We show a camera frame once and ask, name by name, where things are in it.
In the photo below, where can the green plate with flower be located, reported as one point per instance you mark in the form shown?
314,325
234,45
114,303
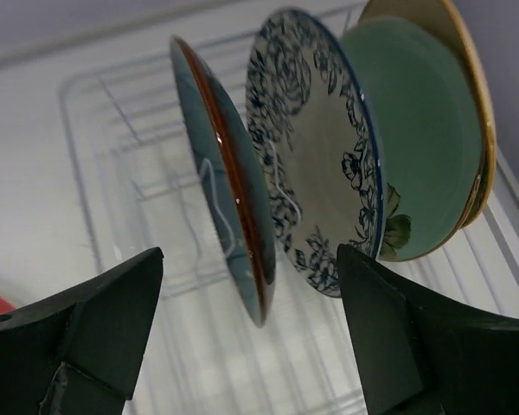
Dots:
427,122

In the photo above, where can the teal plate with brown rim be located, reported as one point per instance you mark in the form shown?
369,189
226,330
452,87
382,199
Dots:
232,180

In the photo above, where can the yellow plate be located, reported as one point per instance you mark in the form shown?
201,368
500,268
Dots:
443,20

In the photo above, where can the white wire dish rack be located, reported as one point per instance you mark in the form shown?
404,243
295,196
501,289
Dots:
139,188

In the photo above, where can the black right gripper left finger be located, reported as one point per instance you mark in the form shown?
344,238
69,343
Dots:
80,351

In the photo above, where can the blue floral patterned plate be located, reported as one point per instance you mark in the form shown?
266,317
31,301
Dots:
316,144

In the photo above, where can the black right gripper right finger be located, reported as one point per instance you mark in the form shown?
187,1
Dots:
420,352

